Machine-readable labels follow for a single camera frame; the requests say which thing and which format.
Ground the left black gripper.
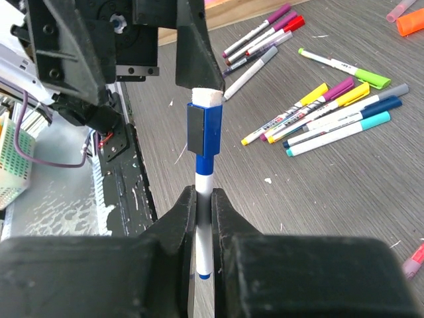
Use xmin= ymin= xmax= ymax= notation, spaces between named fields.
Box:
xmin=25 ymin=0 xmax=225 ymax=105

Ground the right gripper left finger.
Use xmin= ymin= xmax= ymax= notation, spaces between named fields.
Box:
xmin=1 ymin=186 xmax=196 ymax=317

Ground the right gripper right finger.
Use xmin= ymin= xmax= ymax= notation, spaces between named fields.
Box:
xmin=212 ymin=189 xmax=421 ymax=317

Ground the blue cap white marker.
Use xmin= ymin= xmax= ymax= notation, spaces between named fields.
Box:
xmin=187 ymin=87 xmax=223 ymax=280

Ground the orange cap marker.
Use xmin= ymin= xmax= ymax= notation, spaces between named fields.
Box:
xmin=268 ymin=83 xmax=370 ymax=144

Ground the orange highlighter cap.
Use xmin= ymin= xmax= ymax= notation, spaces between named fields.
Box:
xmin=396 ymin=8 xmax=424 ymax=36

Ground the pink pen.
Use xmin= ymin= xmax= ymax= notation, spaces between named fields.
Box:
xmin=401 ymin=243 xmax=424 ymax=280

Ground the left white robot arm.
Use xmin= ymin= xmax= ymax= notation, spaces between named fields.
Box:
xmin=23 ymin=1 xmax=225 ymax=133

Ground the wooden clothes rack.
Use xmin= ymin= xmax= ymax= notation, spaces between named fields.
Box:
xmin=158 ymin=1 xmax=299 ymax=50

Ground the dark purple marker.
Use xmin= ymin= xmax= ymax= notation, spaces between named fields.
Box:
xmin=222 ymin=31 xmax=293 ymax=78

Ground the white grey marker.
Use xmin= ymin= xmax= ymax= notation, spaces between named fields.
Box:
xmin=223 ymin=46 xmax=278 ymax=101

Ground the magenta cap marker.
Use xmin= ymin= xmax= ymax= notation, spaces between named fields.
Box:
xmin=225 ymin=11 xmax=301 ymax=66
xmin=222 ymin=3 xmax=291 ymax=58

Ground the red cap marker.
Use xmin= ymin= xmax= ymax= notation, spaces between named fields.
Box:
xmin=245 ymin=16 xmax=305 ymax=56

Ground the yellow cap marker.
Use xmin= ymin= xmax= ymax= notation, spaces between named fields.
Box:
xmin=241 ymin=83 xmax=329 ymax=146

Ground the grey cap marker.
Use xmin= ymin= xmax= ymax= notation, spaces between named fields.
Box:
xmin=303 ymin=83 xmax=409 ymax=132

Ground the white perforated basket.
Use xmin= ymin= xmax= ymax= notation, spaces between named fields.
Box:
xmin=1 ymin=113 xmax=32 ymax=209

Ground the teal cap marker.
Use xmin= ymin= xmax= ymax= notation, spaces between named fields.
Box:
xmin=286 ymin=111 xmax=391 ymax=157

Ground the green cap white marker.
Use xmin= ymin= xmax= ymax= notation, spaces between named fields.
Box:
xmin=298 ymin=48 xmax=391 ymax=89

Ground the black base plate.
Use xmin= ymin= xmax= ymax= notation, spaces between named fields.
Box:
xmin=99 ymin=83 xmax=158 ymax=237

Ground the slotted cable duct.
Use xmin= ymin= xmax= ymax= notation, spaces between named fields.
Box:
xmin=91 ymin=156 xmax=115 ymax=236

